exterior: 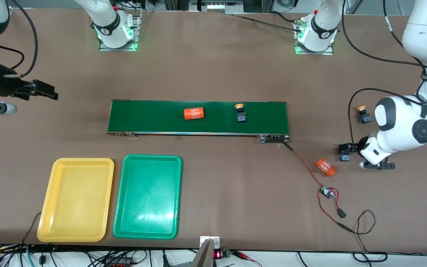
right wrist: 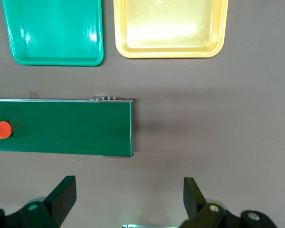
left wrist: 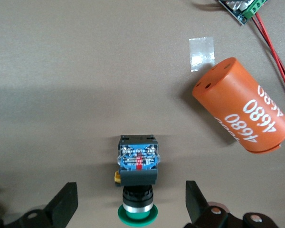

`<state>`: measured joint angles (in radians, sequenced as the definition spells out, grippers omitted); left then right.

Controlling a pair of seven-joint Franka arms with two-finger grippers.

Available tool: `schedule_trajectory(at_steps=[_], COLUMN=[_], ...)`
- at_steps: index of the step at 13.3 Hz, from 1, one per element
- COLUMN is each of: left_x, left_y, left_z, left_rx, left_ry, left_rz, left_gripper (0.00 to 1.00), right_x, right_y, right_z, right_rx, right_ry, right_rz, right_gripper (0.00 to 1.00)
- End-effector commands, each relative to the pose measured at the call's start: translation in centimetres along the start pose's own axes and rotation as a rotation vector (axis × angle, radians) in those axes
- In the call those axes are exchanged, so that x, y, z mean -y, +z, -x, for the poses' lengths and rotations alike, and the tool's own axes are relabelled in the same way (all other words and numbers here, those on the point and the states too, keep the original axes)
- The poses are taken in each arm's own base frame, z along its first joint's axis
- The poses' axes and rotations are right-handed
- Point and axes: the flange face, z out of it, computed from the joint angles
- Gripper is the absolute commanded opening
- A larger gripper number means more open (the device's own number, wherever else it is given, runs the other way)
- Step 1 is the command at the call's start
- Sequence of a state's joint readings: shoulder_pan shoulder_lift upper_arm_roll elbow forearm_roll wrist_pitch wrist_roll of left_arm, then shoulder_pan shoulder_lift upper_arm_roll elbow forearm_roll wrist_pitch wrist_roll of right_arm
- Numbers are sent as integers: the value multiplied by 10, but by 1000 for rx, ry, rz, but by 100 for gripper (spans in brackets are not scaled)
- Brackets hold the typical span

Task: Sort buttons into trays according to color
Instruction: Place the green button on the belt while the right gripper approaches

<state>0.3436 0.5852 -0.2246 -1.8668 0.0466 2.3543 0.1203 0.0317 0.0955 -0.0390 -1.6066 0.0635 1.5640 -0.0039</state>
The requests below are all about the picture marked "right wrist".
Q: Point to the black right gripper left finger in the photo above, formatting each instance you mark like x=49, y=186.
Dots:
x=61, y=199

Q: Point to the orange 4680 cylinder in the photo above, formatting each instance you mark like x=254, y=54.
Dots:
x=1, y=130

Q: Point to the green plastic tray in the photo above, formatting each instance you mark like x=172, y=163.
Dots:
x=54, y=31

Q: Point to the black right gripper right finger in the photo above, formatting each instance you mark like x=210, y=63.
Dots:
x=194, y=204

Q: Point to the clear tape piece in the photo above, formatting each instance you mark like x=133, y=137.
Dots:
x=34, y=94

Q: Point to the green belt conveyor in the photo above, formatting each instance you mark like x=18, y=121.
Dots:
x=61, y=128

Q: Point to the yellow plastic tray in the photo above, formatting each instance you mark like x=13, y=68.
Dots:
x=168, y=23

